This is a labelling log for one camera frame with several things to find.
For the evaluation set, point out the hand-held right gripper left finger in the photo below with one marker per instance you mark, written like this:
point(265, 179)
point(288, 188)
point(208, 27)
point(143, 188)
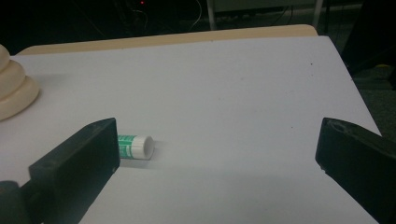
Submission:
point(77, 161)

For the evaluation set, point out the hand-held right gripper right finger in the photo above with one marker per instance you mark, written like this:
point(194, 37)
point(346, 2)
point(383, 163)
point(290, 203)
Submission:
point(358, 161)

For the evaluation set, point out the green and white glue stick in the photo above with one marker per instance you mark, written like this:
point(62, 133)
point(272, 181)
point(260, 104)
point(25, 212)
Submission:
point(137, 146)

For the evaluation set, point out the cream ribbed holder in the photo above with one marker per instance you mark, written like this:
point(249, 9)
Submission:
point(14, 90)

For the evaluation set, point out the white metal stand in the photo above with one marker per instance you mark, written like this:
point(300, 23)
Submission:
point(264, 12)

